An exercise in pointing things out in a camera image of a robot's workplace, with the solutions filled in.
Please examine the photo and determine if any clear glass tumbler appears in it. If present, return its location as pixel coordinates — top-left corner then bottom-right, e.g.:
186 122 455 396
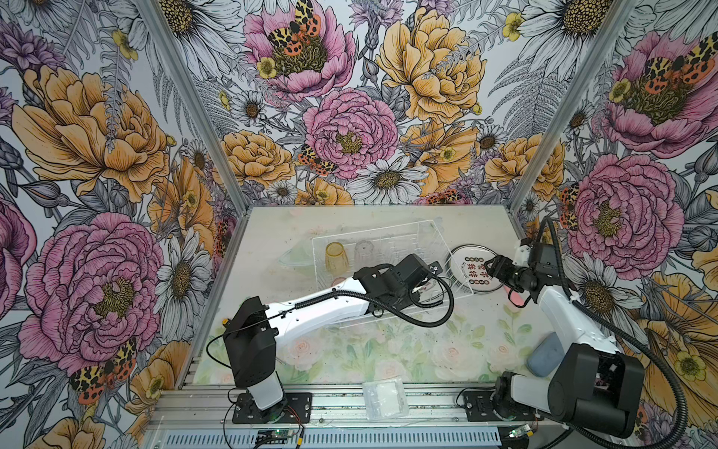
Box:
355 239 376 269

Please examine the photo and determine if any yellow glass tumbler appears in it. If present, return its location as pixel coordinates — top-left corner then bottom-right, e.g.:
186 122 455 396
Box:
325 241 350 277

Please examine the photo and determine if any red green patterned plate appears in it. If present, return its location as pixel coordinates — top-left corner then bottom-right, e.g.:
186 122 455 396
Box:
447 244 502 294

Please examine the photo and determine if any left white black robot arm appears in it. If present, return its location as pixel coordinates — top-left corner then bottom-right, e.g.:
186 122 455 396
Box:
221 254 455 420

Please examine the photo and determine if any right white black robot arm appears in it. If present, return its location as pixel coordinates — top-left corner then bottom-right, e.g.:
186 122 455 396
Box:
484 243 644 438

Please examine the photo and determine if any pink flat object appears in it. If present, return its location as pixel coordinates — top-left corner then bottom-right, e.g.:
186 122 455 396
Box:
507 289 528 309

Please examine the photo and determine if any clear plastic bag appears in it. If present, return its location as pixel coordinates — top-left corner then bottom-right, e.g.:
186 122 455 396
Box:
362 377 409 421

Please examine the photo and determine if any green circuit board right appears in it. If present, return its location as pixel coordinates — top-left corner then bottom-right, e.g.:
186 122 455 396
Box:
507 424 533 439

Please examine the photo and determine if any green circuit board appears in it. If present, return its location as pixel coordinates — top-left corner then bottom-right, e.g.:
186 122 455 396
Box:
254 430 299 448
507 424 533 439

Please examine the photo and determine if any green circuit board left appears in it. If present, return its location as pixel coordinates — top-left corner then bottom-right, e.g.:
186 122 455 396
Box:
254 430 299 448

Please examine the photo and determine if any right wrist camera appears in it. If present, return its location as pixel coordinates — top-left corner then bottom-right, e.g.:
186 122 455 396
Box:
513 241 532 267

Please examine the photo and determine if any right black corrugated cable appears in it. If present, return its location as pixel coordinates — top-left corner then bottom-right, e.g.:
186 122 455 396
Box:
535 215 689 449

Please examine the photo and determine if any white wire dish rack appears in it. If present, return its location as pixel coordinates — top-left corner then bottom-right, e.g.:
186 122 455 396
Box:
312 220 473 316

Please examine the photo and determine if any aluminium front rail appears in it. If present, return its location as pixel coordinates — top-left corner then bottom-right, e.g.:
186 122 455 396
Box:
150 382 573 433

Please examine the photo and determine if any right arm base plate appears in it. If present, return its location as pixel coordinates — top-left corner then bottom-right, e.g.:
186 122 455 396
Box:
457 389 536 422

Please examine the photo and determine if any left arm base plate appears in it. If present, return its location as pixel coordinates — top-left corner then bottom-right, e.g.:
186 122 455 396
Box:
232 392 313 425

